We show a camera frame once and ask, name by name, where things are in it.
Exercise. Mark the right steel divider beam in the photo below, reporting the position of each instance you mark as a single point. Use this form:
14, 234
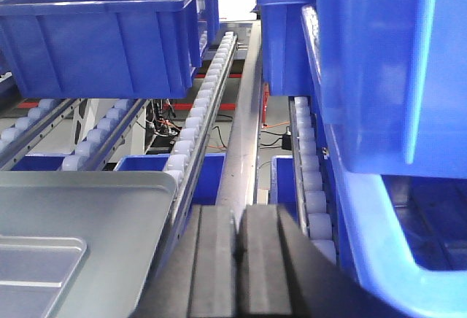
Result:
238, 182

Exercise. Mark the large grey base tray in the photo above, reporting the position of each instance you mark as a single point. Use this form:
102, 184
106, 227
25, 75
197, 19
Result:
120, 216

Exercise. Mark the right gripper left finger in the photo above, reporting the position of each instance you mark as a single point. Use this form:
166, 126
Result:
199, 279

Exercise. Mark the blue bin far right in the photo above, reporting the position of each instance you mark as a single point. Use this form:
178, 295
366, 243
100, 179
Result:
285, 60

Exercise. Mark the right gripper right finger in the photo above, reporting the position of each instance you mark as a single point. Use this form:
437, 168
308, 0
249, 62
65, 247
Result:
283, 274

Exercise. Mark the silver ribbed metal tray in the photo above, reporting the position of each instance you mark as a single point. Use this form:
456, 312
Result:
35, 272

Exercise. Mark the blue bin lower right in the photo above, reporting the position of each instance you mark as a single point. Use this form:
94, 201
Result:
283, 186

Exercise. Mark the far right roller rail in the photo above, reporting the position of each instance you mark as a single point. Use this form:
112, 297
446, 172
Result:
312, 204

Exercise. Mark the large blue bin on rollers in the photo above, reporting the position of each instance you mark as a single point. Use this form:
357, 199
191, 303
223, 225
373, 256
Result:
106, 48

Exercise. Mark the right white roller rail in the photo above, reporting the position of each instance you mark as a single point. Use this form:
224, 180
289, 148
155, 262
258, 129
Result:
185, 161

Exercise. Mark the blue bin near right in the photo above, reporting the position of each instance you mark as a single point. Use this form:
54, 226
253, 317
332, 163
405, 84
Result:
390, 81

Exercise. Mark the blue bin lower left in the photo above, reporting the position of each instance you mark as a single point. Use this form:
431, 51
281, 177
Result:
39, 162

